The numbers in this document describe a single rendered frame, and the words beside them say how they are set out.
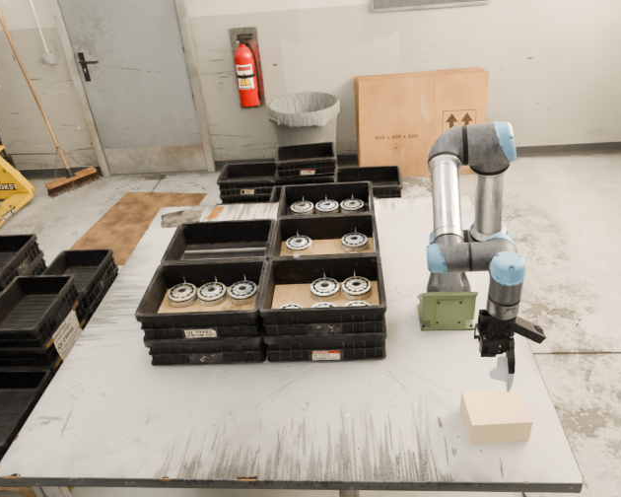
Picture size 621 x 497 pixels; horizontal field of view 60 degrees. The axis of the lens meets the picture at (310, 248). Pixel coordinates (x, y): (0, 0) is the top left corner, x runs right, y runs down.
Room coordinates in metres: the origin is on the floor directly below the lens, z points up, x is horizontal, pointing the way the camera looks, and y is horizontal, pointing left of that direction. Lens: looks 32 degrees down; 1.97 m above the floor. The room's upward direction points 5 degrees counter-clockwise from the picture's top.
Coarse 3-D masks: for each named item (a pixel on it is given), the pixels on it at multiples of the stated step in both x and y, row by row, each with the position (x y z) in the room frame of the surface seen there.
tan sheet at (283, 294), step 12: (276, 288) 1.57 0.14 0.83; (288, 288) 1.56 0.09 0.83; (300, 288) 1.56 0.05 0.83; (372, 288) 1.52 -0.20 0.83; (276, 300) 1.50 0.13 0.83; (288, 300) 1.50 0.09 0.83; (300, 300) 1.49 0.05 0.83; (312, 300) 1.48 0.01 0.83; (336, 300) 1.47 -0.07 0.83; (348, 300) 1.46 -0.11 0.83; (372, 300) 1.45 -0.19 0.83
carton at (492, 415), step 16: (464, 400) 1.03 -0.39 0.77; (480, 400) 1.03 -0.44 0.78; (496, 400) 1.02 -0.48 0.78; (512, 400) 1.02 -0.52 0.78; (464, 416) 1.02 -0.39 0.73; (480, 416) 0.97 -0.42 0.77; (496, 416) 0.97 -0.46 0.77; (512, 416) 0.96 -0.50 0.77; (528, 416) 0.96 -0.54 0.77; (480, 432) 0.95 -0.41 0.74; (496, 432) 0.95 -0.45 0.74; (512, 432) 0.94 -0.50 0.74; (528, 432) 0.94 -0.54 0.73
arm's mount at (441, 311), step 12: (420, 300) 1.50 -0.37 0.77; (432, 300) 1.42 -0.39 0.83; (444, 300) 1.42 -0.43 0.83; (456, 300) 1.41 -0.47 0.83; (468, 300) 1.41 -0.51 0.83; (420, 312) 1.49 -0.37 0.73; (432, 312) 1.42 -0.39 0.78; (444, 312) 1.41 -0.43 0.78; (456, 312) 1.41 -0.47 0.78; (468, 312) 1.41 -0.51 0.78; (420, 324) 1.44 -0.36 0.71; (432, 324) 1.42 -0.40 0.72; (444, 324) 1.42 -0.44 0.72; (456, 324) 1.41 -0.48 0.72; (468, 324) 1.42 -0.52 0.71
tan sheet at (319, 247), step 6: (318, 240) 1.88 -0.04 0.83; (324, 240) 1.87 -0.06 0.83; (330, 240) 1.87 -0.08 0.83; (336, 240) 1.86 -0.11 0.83; (372, 240) 1.84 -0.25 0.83; (282, 246) 1.86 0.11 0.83; (312, 246) 1.84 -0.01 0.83; (318, 246) 1.83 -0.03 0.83; (324, 246) 1.83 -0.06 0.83; (330, 246) 1.82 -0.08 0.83; (336, 246) 1.82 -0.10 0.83; (372, 246) 1.80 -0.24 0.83; (282, 252) 1.81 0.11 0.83; (312, 252) 1.78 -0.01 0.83; (318, 252) 1.78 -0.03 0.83; (324, 252) 1.78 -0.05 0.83; (330, 252) 1.77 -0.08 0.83; (336, 252) 1.77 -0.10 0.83; (342, 252) 1.77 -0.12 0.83; (348, 252) 1.76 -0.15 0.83
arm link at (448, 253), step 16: (448, 144) 1.43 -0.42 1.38; (432, 160) 1.41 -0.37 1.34; (448, 160) 1.39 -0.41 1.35; (432, 176) 1.38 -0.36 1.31; (448, 176) 1.34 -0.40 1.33; (432, 192) 1.33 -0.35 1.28; (448, 192) 1.28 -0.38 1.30; (448, 208) 1.24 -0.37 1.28; (448, 224) 1.19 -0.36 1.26; (448, 240) 1.15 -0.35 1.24; (432, 256) 1.12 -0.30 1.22; (448, 256) 1.10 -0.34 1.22; (464, 256) 1.09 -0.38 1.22; (432, 272) 1.12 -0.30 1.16; (448, 272) 1.11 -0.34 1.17
